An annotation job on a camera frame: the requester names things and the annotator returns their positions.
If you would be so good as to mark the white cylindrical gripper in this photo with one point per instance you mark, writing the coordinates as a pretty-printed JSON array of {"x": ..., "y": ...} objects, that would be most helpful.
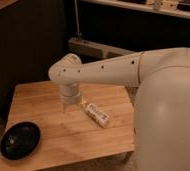
[{"x": 71, "y": 95}]

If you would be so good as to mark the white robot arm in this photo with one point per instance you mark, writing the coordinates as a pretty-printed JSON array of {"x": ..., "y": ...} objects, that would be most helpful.
[{"x": 162, "y": 102}]

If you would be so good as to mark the black ceramic bowl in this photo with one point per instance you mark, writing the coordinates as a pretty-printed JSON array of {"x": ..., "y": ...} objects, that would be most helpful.
[{"x": 20, "y": 140}]

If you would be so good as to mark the low wooden table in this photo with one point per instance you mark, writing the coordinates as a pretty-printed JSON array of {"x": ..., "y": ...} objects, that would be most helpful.
[{"x": 68, "y": 135}]

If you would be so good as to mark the long grey beam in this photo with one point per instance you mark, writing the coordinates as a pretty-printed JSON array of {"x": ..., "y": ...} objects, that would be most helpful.
[{"x": 93, "y": 49}]

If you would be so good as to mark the thin metal pole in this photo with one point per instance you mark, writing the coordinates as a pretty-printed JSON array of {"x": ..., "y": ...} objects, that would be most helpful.
[{"x": 78, "y": 32}]

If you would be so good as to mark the wooden shelf with items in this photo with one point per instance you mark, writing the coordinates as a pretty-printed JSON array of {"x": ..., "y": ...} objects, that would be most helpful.
[{"x": 156, "y": 7}]

